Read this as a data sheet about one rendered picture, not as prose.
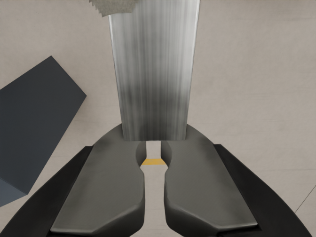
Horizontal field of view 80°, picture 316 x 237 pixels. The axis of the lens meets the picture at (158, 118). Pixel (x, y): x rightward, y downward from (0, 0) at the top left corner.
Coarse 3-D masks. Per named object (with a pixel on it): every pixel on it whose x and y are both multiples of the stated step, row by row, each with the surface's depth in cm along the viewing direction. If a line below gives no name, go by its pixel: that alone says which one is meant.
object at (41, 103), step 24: (48, 72) 83; (0, 96) 59; (24, 96) 67; (48, 96) 77; (72, 96) 91; (0, 120) 56; (24, 120) 63; (48, 120) 72; (0, 144) 53; (24, 144) 59; (48, 144) 67; (0, 168) 50; (24, 168) 56; (0, 192) 52; (24, 192) 53
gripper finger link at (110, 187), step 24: (96, 144) 9; (120, 144) 9; (144, 144) 10; (96, 168) 8; (120, 168) 8; (72, 192) 7; (96, 192) 7; (120, 192) 7; (144, 192) 8; (72, 216) 6; (96, 216) 6; (120, 216) 6
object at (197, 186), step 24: (168, 144) 9; (192, 144) 9; (168, 168) 8; (192, 168) 8; (216, 168) 8; (168, 192) 7; (192, 192) 7; (216, 192) 7; (168, 216) 7; (192, 216) 6; (216, 216) 6; (240, 216) 6
